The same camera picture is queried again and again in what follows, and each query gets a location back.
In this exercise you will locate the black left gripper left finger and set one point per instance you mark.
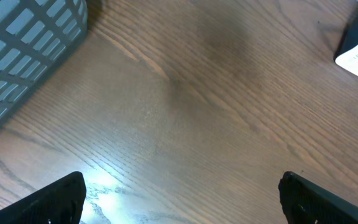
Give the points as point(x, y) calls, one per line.
point(60, 202)

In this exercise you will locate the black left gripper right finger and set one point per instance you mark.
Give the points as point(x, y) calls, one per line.
point(305, 202)

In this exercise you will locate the grey plastic mesh basket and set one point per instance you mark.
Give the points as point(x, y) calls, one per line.
point(36, 37)

